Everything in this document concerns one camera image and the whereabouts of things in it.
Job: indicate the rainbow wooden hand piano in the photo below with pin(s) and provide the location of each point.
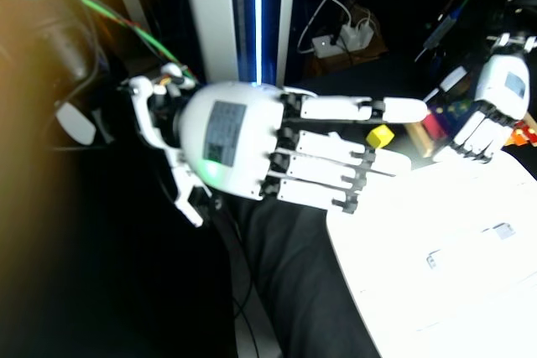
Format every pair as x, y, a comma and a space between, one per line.
434, 125

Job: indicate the white tray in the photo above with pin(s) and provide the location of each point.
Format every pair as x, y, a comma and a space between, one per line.
440, 270

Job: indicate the yellow wooden cube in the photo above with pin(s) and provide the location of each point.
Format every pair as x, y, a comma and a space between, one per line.
379, 138

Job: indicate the black table cloth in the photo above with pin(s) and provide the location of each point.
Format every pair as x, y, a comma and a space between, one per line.
293, 270

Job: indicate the white power strip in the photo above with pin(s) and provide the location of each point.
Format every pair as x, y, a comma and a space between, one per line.
325, 44

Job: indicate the brown cardboard box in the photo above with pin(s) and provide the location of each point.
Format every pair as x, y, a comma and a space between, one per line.
369, 54

